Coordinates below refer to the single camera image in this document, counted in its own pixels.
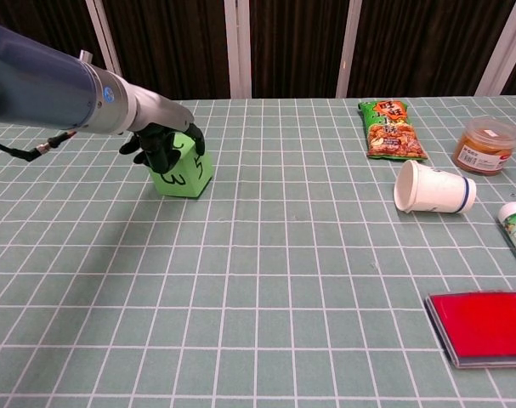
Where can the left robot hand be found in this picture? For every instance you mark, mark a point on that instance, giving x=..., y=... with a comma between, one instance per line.
x=155, y=115

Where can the green numbered foam cube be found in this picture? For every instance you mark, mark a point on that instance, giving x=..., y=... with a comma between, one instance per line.
x=185, y=176

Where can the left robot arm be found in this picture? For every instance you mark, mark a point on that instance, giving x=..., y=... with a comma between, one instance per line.
x=49, y=89

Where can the green grid tablecloth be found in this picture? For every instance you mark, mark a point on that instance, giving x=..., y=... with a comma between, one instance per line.
x=257, y=272

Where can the green snack packet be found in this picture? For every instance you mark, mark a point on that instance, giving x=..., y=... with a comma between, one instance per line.
x=389, y=129

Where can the white paper cup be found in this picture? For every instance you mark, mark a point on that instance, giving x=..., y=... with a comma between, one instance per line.
x=436, y=189

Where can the clear jar with orange contents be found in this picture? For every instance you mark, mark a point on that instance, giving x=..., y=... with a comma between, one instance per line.
x=485, y=146

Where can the red ink pad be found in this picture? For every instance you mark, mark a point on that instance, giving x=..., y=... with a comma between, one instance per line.
x=487, y=329

